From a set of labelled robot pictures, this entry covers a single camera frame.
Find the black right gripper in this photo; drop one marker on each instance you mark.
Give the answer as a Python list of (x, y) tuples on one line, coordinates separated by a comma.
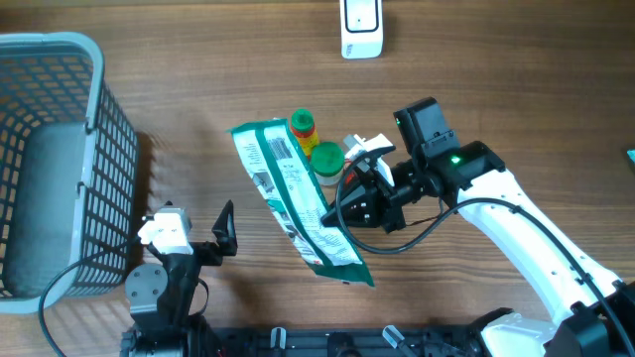
[(372, 205)]

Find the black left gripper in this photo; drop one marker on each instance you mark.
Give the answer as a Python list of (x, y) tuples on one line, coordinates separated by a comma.
[(211, 254)]

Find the green lid jar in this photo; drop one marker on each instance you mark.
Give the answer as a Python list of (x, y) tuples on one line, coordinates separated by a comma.
[(327, 162)]

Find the green glove package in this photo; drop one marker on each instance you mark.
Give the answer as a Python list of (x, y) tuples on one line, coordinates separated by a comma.
[(275, 162)]

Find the red sauce bottle green cap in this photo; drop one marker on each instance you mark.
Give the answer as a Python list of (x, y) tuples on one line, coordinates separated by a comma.
[(304, 128)]

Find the teal wipes packet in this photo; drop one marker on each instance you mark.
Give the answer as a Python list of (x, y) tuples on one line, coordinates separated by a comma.
[(630, 155)]

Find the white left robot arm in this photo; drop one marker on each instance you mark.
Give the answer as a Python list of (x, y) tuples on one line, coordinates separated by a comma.
[(161, 294)]

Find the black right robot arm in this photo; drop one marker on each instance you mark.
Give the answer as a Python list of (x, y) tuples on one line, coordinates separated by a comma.
[(591, 310)]

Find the white barcode scanner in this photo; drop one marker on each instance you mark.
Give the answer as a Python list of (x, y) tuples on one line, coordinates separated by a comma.
[(361, 26)]

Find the grey plastic basket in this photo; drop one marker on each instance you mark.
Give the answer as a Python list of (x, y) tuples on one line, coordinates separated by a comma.
[(69, 159)]

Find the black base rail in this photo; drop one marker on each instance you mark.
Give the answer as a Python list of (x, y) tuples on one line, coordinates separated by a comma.
[(347, 342)]

